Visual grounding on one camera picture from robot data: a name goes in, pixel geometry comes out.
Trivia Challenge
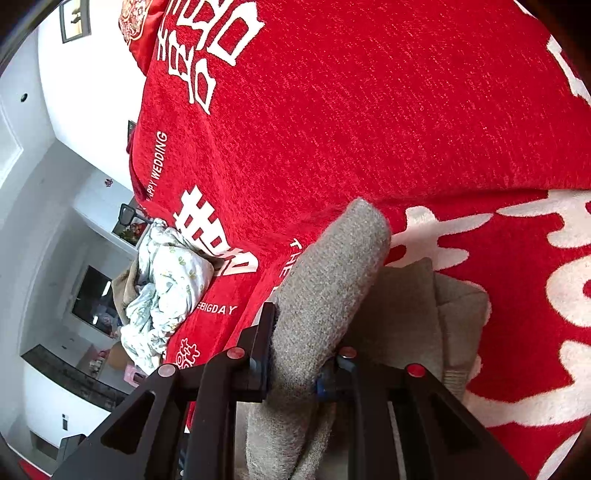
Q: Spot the red embroidered pillow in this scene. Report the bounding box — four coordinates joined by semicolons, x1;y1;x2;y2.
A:
117;0;168;75

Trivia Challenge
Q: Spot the dark wall screen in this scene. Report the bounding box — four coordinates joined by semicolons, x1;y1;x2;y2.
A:
70;265;114;326

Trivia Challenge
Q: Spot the light blue floral garment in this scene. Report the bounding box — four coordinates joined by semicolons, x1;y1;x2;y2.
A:
121;218;215;376

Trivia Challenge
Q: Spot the brown knit sweater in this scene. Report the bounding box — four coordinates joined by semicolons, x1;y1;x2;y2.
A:
245;198;491;480

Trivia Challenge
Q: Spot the tan cloth garment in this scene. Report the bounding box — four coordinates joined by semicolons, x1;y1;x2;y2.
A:
111;261;141;319

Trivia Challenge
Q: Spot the red printed blanket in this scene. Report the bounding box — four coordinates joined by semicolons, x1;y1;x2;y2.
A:
124;0;591;480

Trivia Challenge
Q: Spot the framed wall picture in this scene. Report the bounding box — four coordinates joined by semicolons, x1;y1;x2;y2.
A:
60;0;92;44

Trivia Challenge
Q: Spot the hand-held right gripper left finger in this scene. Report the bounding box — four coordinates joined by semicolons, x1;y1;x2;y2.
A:
51;302;278;480

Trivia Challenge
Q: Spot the dark stone countertop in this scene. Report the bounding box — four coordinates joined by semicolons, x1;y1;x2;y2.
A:
22;344;130;411

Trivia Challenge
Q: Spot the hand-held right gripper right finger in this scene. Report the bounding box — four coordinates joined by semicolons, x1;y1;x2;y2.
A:
316;347;529;480

